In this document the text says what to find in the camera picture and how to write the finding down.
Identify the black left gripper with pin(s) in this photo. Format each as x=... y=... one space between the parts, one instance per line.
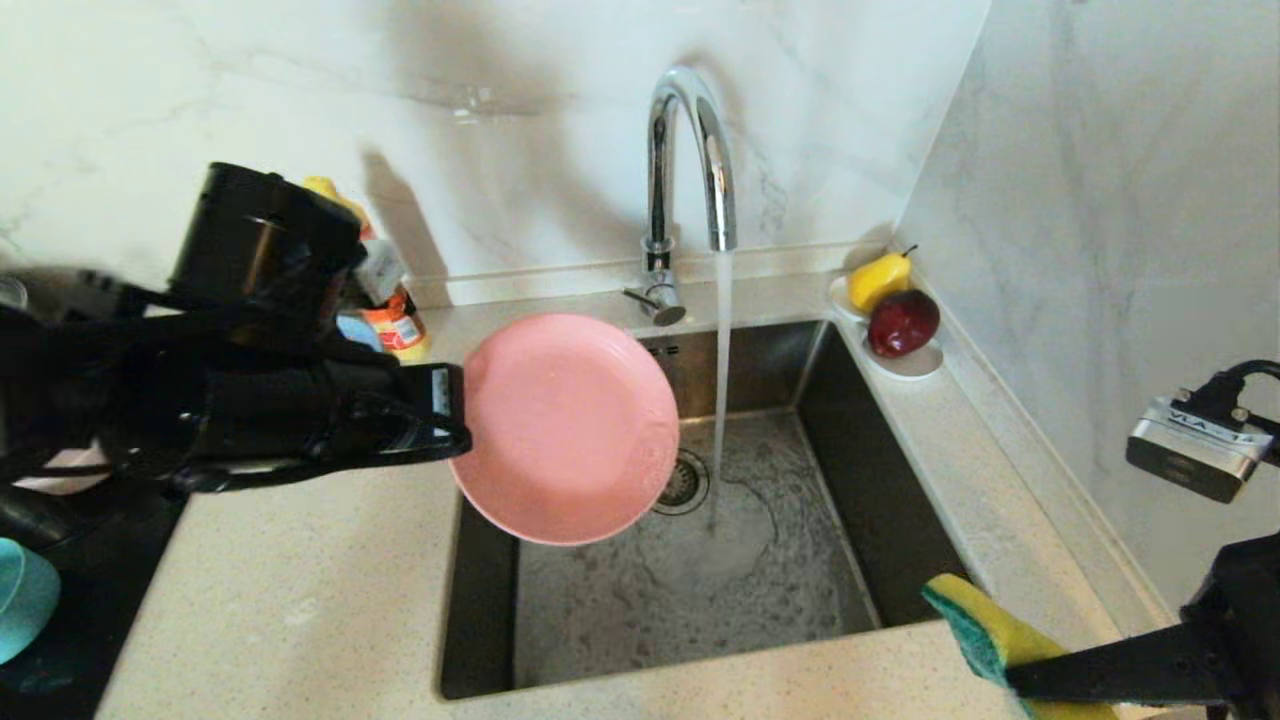
x=410 y=415

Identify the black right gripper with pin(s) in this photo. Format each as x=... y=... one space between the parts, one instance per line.
x=1245 y=620

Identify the orange dish soap bottle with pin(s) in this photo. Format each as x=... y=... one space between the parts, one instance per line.
x=400 y=325

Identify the blue grey plate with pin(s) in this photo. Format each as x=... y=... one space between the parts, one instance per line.
x=358 y=330

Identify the yellow green sponge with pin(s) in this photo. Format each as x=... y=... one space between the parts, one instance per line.
x=985 y=625

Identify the pink plate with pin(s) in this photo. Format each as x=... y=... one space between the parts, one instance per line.
x=570 y=430

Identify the chrome gooseneck faucet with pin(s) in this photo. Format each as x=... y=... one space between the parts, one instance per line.
x=657 y=180

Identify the pale pink bowl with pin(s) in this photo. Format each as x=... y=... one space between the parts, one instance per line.
x=60 y=470

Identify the teal bowl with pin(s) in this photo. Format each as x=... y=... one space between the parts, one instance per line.
x=25 y=600

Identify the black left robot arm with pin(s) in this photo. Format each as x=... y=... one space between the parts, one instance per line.
x=200 y=380

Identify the stainless steel sink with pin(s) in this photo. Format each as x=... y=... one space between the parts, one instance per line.
x=800 y=600

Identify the round metal drain strainer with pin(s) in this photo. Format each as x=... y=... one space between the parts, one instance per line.
x=690 y=485

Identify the black induction cooktop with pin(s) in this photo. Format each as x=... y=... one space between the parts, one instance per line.
x=90 y=580

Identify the small white dish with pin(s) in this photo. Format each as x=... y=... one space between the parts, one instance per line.
x=912 y=368

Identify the dark red apple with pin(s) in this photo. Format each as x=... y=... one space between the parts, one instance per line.
x=902 y=323

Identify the yellow pear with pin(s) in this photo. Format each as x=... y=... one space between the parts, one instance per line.
x=877 y=282

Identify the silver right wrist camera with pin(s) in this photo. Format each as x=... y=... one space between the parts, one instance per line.
x=1195 y=450

